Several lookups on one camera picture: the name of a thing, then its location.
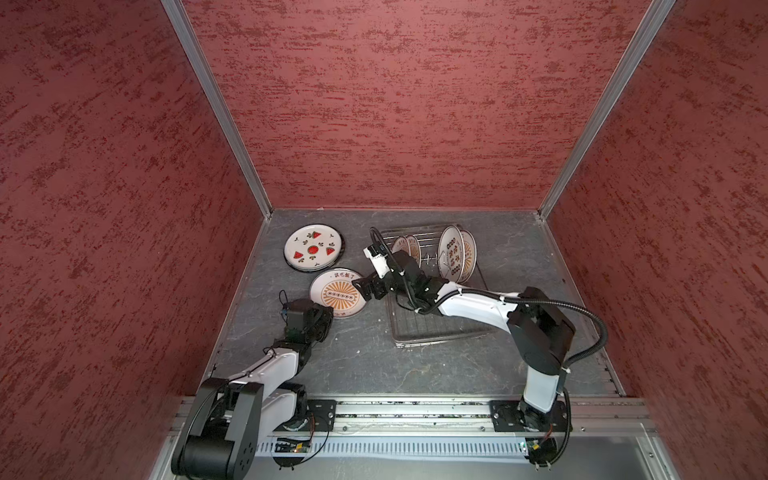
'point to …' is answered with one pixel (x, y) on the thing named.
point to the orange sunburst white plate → (400, 244)
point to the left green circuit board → (289, 447)
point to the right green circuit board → (541, 450)
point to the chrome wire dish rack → (412, 328)
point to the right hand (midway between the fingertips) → (363, 280)
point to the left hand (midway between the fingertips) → (337, 310)
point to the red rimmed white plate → (451, 253)
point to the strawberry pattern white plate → (313, 248)
